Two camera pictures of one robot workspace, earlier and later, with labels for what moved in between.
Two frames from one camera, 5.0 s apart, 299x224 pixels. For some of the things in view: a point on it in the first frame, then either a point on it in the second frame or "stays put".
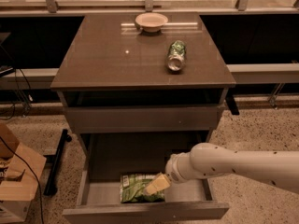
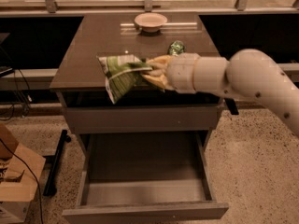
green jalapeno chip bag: (133, 186) to (121, 73)
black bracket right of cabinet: (232, 102) stays put
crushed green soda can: (177, 55) stays put
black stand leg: (55, 161) stays put
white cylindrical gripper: (172, 171) to (181, 73)
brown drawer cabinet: (140, 86) stays put
